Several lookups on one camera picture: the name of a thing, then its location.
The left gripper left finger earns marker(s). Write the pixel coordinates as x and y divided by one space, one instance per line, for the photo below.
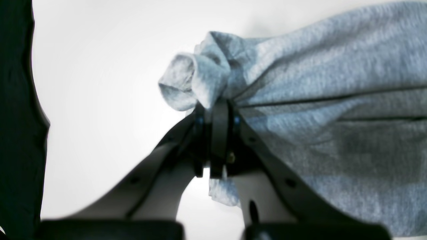
144 204

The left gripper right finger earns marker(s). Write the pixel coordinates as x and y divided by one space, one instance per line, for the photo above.
277 204

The grey T-shirt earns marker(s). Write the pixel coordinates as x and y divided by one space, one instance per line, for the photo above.
342 102

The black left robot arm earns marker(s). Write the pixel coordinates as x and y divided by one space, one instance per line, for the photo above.
24 127

